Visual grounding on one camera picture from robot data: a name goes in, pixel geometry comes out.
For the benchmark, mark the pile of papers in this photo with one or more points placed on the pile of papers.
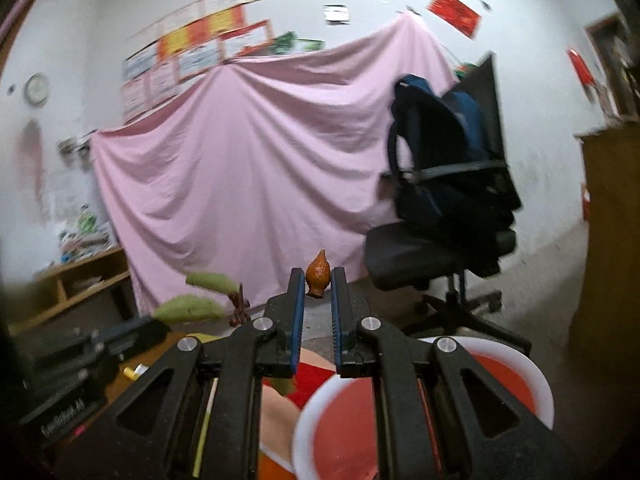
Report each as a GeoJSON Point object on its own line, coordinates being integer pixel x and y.
{"type": "Point", "coordinates": [87, 237]}

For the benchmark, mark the black office chair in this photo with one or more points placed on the black office chair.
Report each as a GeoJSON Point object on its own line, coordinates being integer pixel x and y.
{"type": "Point", "coordinates": [415, 260]}

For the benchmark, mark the dark blue backpack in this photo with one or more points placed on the dark blue backpack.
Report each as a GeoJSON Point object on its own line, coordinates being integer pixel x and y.
{"type": "Point", "coordinates": [450, 190]}

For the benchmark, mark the wooden framed board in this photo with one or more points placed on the wooden framed board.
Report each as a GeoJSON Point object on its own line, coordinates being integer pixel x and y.
{"type": "Point", "coordinates": [612, 65]}

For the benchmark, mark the brown dried fruit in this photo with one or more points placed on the brown dried fruit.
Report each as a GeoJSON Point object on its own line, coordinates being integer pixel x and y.
{"type": "Point", "coordinates": [318, 272]}

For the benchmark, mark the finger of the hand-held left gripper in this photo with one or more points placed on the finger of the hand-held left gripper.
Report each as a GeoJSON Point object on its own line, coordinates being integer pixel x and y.
{"type": "Point", "coordinates": [137, 334]}

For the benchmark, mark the round wall clock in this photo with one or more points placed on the round wall clock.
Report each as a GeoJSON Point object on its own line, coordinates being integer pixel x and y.
{"type": "Point", "coordinates": [37, 88]}

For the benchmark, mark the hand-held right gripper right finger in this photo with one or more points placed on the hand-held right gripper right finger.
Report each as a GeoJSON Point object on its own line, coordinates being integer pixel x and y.
{"type": "Point", "coordinates": [335, 325]}

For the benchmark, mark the green foliage decoration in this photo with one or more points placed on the green foliage decoration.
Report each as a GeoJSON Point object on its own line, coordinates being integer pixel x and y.
{"type": "Point", "coordinates": [295, 44]}

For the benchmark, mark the pink hanging sheet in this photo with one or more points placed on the pink hanging sheet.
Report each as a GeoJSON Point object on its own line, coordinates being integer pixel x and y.
{"type": "Point", "coordinates": [250, 160]}

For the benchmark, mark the small yellow wrapper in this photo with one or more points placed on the small yellow wrapper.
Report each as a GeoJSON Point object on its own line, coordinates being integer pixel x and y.
{"type": "Point", "coordinates": [133, 372]}

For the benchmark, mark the wooden shelf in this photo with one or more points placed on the wooden shelf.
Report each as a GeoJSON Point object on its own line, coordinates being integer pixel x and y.
{"type": "Point", "coordinates": [85, 285]}

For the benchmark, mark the wooden cabinet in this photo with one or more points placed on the wooden cabinet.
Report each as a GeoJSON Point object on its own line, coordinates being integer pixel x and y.
{"type": "Point", "coordinates": [610, 240]}

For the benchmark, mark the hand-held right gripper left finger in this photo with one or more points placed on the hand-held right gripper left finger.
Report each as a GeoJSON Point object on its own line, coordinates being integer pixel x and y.
{"type": "Point", "coordinates": [299, 320]}

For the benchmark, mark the red basin with white rim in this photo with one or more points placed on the red basin with white rim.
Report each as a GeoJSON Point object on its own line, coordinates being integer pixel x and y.
{"type": "Point", "coordinates": [345, 435]}

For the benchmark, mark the red wall poster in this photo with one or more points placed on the red wall poster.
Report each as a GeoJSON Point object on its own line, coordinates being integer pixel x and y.
{"type": "Point", "coordinates": [454, 12]}

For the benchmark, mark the red hanging ornament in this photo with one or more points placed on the red hanging ornament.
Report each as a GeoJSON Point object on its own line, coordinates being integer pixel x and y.
{"type": "Point", "coordinates": [581, 67]}

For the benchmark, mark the red box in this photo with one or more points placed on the red box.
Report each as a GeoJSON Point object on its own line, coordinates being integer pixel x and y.
{"type": "Point", "coordinates": [585, 203]}

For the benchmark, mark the dark red twig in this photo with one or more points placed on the dark red twig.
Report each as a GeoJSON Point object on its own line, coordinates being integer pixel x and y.
{"type": "Point", "coordinates": [239, 307]}

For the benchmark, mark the black and white wall sticker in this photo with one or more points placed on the black and white wall sticker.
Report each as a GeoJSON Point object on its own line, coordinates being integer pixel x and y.
{"type": "Point", "coordinates": [336, 14]}

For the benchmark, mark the green leaf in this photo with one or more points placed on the green leaf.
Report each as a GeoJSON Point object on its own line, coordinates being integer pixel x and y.
{"type": "Point", "coordinates": [190, 308]}
{"type": "Point", "coordinates": [210, 282]}

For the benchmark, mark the row of wall posters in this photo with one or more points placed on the row of wall posters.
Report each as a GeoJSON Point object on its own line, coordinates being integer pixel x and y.
{"type": "Point", "coordinates": [200, 35]}

